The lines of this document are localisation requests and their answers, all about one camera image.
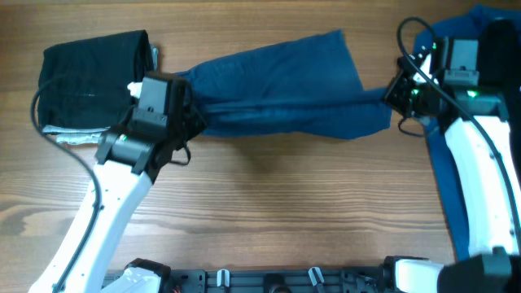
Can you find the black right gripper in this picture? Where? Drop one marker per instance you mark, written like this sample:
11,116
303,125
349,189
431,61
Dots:
394,95

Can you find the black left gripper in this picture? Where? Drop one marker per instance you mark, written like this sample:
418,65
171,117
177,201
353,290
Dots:
197,121

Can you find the blue denim shorts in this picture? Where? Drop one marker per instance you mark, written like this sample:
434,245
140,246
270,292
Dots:
310,85

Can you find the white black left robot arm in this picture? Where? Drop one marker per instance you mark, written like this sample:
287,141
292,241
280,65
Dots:
129,158

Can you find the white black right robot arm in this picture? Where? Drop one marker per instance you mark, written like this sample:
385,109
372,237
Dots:
442,81

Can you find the blue shirt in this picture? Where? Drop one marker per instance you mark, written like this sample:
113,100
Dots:
470,25

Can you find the folded black garment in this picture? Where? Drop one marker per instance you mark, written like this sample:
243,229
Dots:
85,82

